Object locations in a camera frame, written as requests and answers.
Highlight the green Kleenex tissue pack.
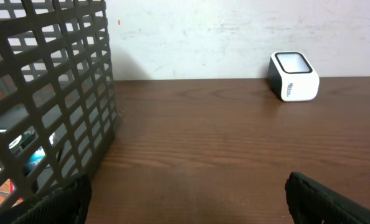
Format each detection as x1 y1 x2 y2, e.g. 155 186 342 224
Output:
23 146 45 175

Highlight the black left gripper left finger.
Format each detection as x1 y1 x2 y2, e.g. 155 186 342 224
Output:
0 174 92 224

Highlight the dark grey plastic mesh basket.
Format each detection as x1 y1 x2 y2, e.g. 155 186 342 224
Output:
0 0 117 213

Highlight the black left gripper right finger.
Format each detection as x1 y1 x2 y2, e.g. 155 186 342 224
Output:
285 172 370 224

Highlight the dark green scrub pad pack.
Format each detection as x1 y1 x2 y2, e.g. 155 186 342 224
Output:
9 129 36 156

